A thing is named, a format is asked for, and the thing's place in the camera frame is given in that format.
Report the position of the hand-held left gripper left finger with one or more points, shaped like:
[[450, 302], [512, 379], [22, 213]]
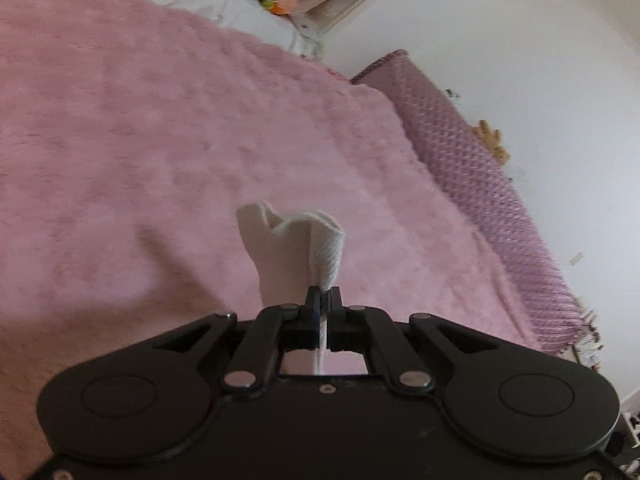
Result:
[[305, 329]]

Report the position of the small white knit garment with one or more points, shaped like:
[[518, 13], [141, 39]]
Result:
[[287, 255]]

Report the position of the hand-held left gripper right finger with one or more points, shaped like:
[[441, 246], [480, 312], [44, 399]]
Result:
[[345, 331]]

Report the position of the brown plush toy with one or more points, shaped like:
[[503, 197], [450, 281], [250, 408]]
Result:
[[492, 142]]

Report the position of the pink fluffy blanket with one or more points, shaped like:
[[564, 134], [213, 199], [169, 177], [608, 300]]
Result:
[[150, 135]]

